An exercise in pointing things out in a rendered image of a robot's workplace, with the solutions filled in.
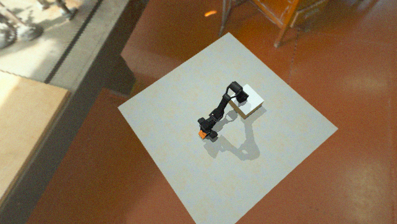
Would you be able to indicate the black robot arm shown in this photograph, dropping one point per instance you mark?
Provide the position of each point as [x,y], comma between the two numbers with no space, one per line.
[218,112]

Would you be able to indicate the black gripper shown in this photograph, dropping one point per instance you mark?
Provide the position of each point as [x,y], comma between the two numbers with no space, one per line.
[212,134]

